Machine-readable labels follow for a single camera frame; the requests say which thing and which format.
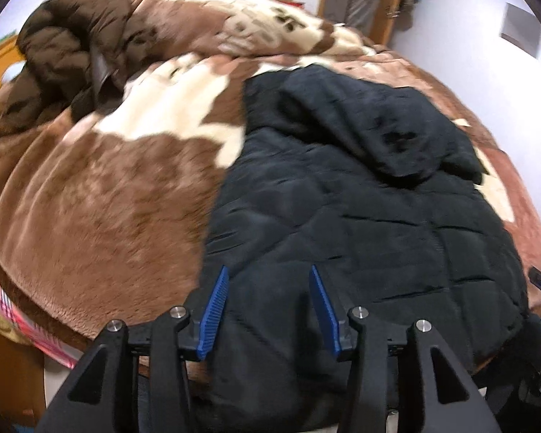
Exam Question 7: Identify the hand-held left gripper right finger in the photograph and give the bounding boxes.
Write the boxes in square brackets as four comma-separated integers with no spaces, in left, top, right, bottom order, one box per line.
[309,264,502,433]

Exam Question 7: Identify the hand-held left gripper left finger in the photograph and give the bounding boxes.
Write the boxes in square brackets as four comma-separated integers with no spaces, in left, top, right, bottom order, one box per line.
[36,265,230,433]

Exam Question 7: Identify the black puffer jacket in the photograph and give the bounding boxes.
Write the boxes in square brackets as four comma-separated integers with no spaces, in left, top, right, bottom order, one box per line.
[187,64,541,433]

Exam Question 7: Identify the person's right leg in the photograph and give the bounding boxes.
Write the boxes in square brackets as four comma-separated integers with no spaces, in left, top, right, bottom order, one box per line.
[481,382,529,433]

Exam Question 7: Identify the brown printed fleece blanket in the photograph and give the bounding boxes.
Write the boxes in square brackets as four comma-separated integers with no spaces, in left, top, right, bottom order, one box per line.
[0,0,541,364]

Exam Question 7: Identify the pink plaid bedsheet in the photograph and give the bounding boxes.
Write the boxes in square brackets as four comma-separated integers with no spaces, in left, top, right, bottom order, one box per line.
[0,257,80,369]

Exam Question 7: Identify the brown puffer jacket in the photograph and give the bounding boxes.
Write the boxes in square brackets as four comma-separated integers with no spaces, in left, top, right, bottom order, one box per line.
[0,0,159,123]

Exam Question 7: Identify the hanging bags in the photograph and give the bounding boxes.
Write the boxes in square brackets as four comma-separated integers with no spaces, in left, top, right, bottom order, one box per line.
[399,0,418,32]

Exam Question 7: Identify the wooden bed frame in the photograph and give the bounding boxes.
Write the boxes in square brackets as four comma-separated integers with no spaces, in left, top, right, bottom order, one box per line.
[0,45,47,416]

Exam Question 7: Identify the grey wall panel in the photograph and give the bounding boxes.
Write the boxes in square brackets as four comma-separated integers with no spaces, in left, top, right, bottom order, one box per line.
[500,3,541,59]

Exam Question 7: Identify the wooden door frame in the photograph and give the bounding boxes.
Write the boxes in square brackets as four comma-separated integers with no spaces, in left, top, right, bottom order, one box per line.
[318,0,411,48]

